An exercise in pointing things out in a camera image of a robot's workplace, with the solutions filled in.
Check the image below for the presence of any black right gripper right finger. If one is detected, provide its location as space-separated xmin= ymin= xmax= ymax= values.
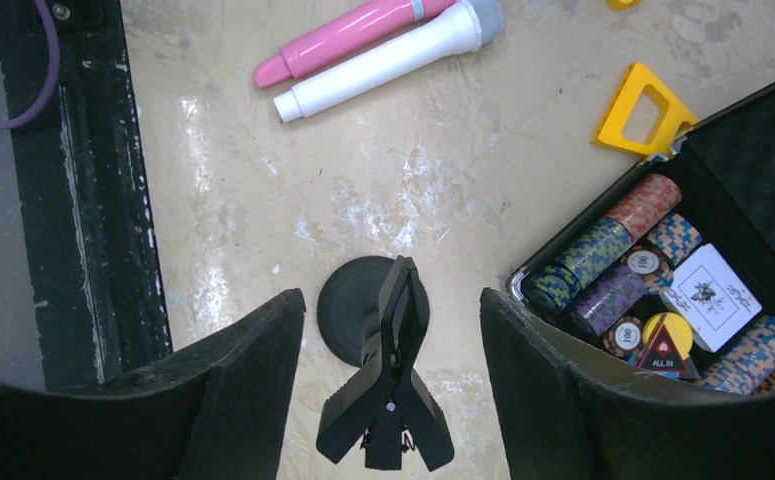
xmin=480 ymin=288 xmax=775 ymax=479

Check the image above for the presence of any green poker chip stack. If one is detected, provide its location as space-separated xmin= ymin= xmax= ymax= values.
xmin=524 ymin=216 xmax=633 ymax=312

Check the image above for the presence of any pink toy microphone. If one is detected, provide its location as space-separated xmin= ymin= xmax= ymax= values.
xmin=252 ymin=0 xmax=454 ymax=88

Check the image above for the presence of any blue orange chip stack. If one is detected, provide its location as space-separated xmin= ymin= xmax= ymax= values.
xmin=693 ymin=315 xmax=775 ymax=395

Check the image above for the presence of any white playing card box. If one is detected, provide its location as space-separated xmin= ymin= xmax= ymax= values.
xmin=659 ymin=244 xmax=763 ymax=353

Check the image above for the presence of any yellow dealer button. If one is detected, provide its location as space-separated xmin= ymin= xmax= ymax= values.
xmin=643 ymin=312 xmax=693 ymax=360

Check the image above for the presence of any yellow triangle block left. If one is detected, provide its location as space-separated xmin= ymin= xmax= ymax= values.
xmin=606 ymin=0 xmax=640 ymax=12

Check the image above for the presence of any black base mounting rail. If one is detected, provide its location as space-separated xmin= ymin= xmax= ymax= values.
xmin=0 ymin=1 xmax=172 ymax=391

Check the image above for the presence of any yellow triangle block right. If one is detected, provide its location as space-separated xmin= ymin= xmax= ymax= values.
xmin=591 ymin=62 xmax=699 ymax=157

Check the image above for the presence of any black poker chip case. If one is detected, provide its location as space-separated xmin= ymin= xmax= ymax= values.
xmin=504 ymin=64 xmax=775 ymax=399

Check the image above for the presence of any red poker chip stack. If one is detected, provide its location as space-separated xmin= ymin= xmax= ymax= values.
xmin=606 ymin=174 xmax=682 ymax=241

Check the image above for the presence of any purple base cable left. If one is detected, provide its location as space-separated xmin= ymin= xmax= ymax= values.
xmin=0 ymin=0 xmax=62 ymax=131

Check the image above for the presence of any yellow triangle block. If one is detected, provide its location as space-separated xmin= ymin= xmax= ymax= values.
xmin=606 ymin=0 xmax=640 ymax=12
xmin=591 ymin=62 xmax=699 ymax=157

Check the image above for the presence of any black clip stand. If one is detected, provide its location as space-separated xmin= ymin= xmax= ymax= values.
xmin=316 ymin=256 xmax=455 ymax=471

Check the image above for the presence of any purple poker chip stack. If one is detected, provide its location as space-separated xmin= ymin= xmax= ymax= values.
xmin=569 ymin=263 xmax=646 ymax=336

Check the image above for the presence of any white toy microphone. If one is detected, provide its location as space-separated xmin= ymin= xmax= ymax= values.
xmin=273 ymin=0 xmax=504 ymax=122

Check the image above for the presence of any red all-in triangle button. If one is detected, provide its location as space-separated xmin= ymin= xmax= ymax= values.
xmin=634 ymin=327 xmax=700 ymax=380

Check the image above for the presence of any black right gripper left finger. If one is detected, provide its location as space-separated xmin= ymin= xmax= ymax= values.
xmin=0 ymin=289 xmax=306 ymax=479

